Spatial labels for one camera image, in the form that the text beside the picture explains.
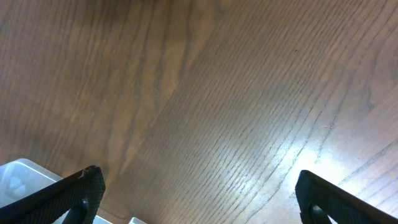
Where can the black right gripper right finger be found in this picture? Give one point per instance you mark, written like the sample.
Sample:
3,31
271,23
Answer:
321,202

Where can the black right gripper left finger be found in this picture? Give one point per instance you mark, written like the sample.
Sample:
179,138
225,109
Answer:
78,195

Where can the clear plastic storage container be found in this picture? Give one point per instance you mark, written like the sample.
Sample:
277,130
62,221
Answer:
22,178

